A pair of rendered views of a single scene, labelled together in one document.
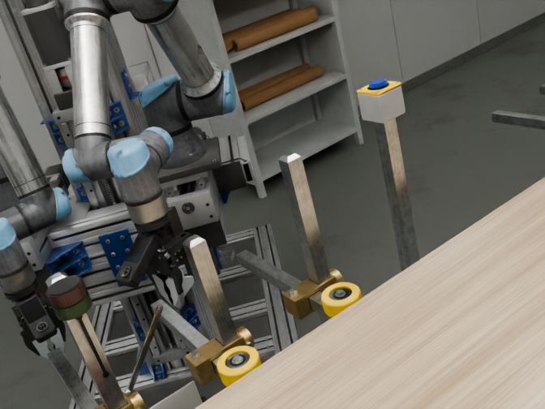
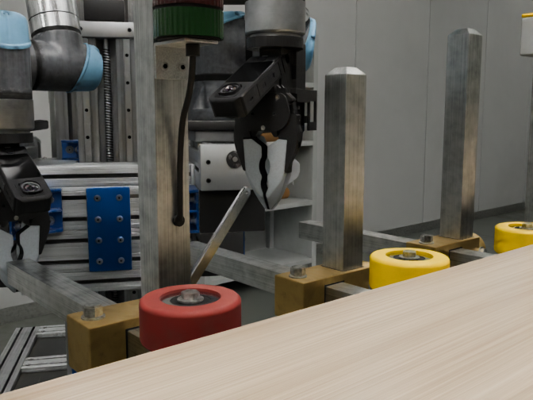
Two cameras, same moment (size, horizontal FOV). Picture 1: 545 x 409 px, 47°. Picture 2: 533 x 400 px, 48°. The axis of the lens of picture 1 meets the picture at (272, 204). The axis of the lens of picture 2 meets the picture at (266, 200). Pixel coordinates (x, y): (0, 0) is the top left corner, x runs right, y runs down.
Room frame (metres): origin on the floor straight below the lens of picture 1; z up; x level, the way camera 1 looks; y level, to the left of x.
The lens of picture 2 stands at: (0.38, 0.41, 1.05)
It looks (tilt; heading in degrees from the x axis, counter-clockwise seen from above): 8 degrees down; 348
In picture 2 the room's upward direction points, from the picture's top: straight up
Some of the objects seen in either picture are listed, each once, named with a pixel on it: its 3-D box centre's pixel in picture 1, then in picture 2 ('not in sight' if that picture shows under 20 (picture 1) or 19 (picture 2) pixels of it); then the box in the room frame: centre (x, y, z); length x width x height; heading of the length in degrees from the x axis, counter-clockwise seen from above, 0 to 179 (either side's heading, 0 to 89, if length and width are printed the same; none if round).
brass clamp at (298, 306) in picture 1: (315, 291); (446, 255); (1.18, -0.04, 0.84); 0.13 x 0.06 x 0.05; 118
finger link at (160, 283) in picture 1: (173, 284); (265, 171); (1.14, 0.24, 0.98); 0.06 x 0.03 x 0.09; 138
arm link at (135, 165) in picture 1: (135, 170); not in sight; (1.13, 0.23, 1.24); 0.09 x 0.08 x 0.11; 166
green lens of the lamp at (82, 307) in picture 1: (72, 303); (188, 25); (0.91, 0.36, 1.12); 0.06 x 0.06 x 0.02
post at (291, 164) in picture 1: (314, 254); (458, 195); (1.19, -0.06, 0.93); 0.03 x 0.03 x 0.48; 28
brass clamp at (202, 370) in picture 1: (221, 353); (329, 289); (1.06, 0.18, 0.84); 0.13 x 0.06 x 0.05; 118
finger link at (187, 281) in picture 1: (183, 286); (286, 172); (1.12, 0.22, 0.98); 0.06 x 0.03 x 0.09; 138
